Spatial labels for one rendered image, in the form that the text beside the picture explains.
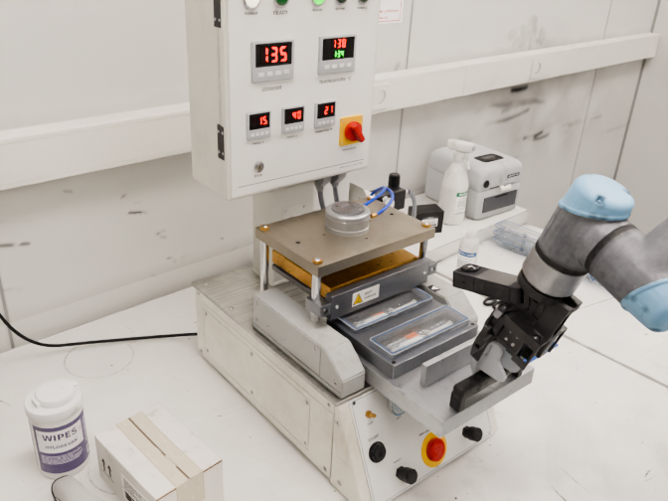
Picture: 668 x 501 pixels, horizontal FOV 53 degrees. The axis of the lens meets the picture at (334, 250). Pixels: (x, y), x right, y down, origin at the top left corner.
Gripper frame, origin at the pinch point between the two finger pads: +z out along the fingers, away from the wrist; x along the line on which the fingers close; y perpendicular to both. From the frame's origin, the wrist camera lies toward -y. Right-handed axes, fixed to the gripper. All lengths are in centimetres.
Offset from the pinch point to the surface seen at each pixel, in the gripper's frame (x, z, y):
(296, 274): -8.2, 6.8, -32.5
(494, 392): 0.8, 2.2, 4.5
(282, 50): -3, -24, -54
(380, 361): -9.1, 5.2, -10.1
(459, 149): 79, 18, -62
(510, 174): 98, 25, -53
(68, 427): -47, 28, -35
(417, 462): -3.6, 22.5, 1.6
